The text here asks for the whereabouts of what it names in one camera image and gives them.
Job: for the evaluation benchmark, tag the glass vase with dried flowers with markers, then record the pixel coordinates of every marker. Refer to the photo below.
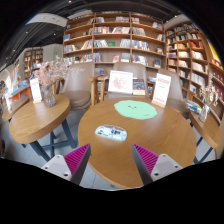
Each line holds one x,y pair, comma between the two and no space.
49,95

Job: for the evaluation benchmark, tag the transparent computer mouse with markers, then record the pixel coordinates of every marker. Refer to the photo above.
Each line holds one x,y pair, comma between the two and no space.
111,132

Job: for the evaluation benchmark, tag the brown padded wooden armchair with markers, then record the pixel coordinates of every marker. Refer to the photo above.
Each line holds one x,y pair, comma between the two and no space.
78,81
176,90
140,70

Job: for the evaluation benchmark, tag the green blob-shaped mouse pad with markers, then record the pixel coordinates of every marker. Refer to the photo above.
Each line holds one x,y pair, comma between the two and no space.
135,110

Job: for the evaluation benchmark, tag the white red sign stand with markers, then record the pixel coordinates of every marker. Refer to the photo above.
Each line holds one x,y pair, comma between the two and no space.
161,89

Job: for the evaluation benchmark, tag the dark cover book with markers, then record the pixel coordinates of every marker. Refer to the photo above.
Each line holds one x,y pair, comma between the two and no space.
138,86

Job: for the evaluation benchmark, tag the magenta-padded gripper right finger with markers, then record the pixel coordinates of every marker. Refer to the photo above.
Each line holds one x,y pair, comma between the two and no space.
146,158

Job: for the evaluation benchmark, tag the white hanging ceiling panel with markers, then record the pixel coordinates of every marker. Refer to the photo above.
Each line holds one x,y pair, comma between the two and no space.
46,19

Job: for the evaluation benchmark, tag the blue book stack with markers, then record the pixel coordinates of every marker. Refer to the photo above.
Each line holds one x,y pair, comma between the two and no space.
152,79

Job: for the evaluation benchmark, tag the curved wooden bookshelf unit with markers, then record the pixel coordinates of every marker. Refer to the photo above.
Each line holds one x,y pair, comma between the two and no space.
196,63

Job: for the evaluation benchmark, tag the colourful magazine stack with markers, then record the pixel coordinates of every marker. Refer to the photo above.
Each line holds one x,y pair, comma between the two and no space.
194,107

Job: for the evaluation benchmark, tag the small white table sign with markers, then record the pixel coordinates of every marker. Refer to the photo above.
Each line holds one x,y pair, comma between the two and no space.
35,90

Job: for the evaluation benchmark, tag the round wooden side table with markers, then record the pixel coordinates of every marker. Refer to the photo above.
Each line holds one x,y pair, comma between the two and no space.
210,131
33,120
14,108

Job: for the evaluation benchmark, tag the white framed red picture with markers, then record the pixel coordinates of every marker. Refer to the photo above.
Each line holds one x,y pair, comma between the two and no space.
120,82

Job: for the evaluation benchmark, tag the wide wooden bookshelf unit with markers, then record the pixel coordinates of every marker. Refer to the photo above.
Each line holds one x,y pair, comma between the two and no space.
110,36

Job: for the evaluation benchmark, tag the distant wooden shelf unit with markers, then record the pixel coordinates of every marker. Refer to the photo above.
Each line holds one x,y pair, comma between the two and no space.
32,61

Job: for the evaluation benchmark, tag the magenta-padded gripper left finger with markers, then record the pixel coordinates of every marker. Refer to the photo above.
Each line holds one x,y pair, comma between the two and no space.
76,158

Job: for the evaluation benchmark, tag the clear vase with pale flowers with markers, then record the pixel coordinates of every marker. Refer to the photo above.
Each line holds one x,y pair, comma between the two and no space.
204,113

